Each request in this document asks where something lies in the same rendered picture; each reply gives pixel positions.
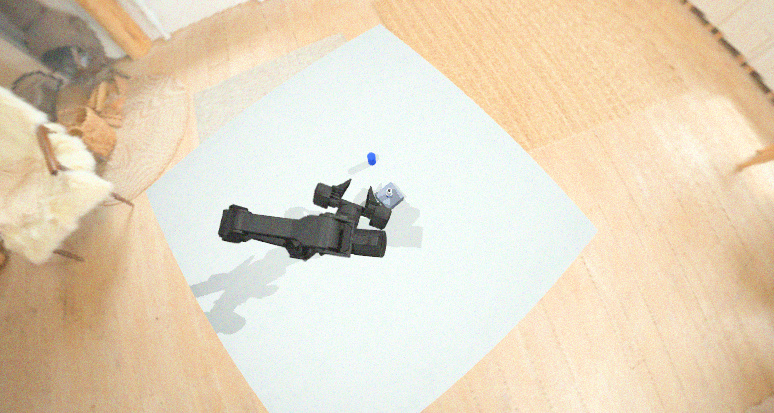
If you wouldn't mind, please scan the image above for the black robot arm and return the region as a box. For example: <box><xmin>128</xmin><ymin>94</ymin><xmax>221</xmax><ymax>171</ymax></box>
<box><xmin>218</xmin><ymin>204</ymin><xmax>387</xmax><ymax>261</ymax></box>

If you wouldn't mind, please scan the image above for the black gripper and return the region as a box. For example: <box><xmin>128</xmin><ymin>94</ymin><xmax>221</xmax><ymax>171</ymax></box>
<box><xmin>313</xmin><ymin>178</ymin><xmax>392</xmax><ymax>230</ymax></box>

